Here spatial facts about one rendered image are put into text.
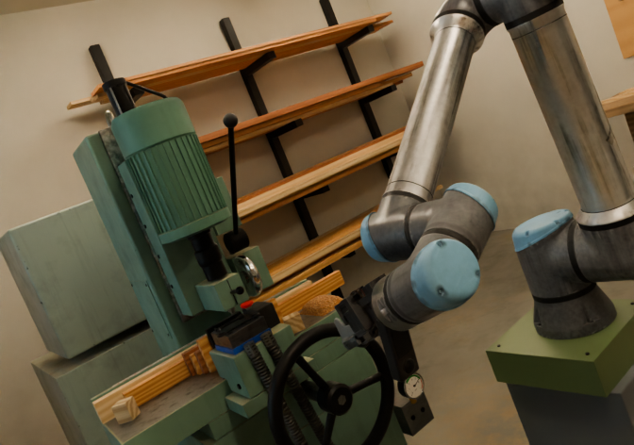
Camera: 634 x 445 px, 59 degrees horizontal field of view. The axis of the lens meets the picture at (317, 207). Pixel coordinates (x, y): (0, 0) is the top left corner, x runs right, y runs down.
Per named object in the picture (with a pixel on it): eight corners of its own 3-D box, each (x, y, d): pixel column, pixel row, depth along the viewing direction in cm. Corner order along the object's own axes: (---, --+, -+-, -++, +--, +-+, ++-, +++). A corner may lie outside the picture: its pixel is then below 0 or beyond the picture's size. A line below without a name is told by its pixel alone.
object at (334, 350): (216, 441, 114) (208, 423, 113) (183, 420, 132) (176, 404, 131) (358, 343, 135) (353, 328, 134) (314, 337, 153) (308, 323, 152)
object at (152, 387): (131, 411, 121) (124, 394, 120) (128, 409, 122) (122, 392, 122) (345, 283, 153) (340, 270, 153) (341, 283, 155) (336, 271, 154)
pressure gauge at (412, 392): (413, 411, 133) (401, 381, 132) (403, 408, 136) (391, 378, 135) (430, 397, 136) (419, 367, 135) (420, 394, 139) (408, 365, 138)
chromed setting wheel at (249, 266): (261, 299, 148) (242, 256, 147) (241, 298, 159) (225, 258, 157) (270, 293, 150) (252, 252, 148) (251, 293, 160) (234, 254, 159)
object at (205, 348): (211, 372, 124) (197, 341, 123) (209, 372, 125) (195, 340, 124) (287, 327, 135) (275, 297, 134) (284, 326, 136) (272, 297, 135)
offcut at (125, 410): (141, 412, 117) (133, 395, 117) (132, 420, 114) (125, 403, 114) (126, 416, 118) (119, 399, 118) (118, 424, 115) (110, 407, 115)
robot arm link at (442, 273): (494, 260, 78) (471, 316, 73) (445, 288, 89) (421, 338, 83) (442, 220, 78) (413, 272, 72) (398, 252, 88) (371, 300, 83)
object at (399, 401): (413, 436, 135) (402, 407, 134) (382, 426, 146) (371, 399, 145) (436, 417, 140) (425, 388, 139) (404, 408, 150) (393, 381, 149)
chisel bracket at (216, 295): (227, 318, 130) (213, 285, 129) (207, 315, 142) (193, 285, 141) (254, 304, 134) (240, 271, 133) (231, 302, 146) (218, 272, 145)
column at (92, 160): (196, 390, 148) (82, 136, 140) (171, 379, 166) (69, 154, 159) (265, 348, 159) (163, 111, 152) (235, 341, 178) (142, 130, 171)
